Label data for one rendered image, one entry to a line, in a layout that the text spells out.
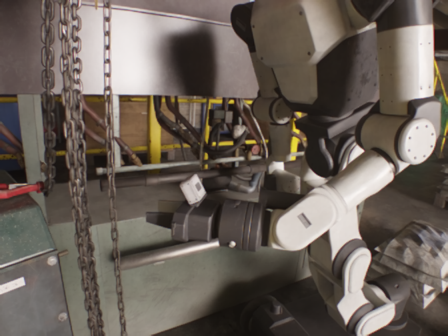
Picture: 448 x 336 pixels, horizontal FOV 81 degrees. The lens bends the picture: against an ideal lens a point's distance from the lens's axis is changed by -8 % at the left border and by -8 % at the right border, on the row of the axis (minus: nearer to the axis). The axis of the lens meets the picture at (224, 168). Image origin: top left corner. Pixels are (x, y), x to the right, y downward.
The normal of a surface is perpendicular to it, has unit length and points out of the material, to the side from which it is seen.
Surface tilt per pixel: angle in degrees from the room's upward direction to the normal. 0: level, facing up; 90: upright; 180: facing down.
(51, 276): 90
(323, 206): 59
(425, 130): 88
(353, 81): 99
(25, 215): 45
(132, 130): 90
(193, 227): 90
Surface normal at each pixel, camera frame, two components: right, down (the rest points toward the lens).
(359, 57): 0.52, 0.41
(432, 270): -0.67, -0.35
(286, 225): -0.14, -0.27
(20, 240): 0.58, -0.51
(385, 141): -0.97, 0.14
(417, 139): 0.22, 0.25
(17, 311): 0.76, 0.23
